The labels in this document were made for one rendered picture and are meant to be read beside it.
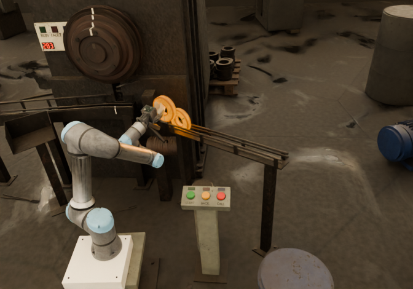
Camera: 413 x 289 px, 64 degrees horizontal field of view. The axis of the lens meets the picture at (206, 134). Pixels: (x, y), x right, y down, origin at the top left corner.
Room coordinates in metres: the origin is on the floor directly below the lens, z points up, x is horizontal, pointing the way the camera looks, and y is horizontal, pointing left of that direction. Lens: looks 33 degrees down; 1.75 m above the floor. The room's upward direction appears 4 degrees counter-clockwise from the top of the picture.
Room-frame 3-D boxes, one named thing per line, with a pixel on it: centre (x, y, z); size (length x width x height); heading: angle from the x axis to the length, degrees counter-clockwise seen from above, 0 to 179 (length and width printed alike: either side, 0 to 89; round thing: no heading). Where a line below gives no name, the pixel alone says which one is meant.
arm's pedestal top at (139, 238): (1.10, 0.54, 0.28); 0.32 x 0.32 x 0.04; 89
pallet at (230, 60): (3.94, 0.14, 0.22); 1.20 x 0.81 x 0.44; 80
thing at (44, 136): (1.83, 1.13, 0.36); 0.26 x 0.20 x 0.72; 117
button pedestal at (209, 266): (1.20, 0.02, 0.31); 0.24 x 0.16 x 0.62; 82
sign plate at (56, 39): (2.17, 0.92, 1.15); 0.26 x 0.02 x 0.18; 82
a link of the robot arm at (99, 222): (1.11, 0.53, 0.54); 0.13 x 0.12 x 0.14; 53
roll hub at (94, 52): (1.92, 0.61, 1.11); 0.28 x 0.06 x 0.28; 82
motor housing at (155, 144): (1.84, 0.29, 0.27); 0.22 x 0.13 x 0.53; 82
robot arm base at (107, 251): (1.10, 0.53, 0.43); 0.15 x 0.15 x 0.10
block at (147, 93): (2.00, 0.36, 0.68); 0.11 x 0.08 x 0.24; 172
